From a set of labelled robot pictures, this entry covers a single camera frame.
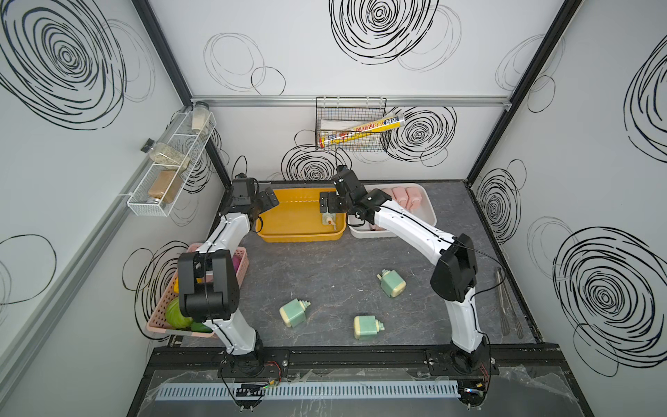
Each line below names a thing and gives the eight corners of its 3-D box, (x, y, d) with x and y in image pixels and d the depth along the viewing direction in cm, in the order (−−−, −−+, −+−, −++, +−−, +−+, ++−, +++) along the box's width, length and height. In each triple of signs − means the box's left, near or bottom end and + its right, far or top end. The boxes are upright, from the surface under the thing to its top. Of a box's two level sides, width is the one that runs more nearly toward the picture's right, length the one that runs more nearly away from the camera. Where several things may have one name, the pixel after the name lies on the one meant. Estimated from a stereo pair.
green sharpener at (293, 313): (290, 332, 81) (287, 325, 75) (282, 317, 84) (277, 310, 78) (314, 314, 85) (312, 306, 79) (304, 300, 87) (302, 292, 82)
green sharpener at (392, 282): (389, 301, 87) (393, 293, 81) (376, 280, 92) (378, 270, 86) (403, 294, 89) (408, 285, 83) (389, 273, 94) (393, 263, 88)
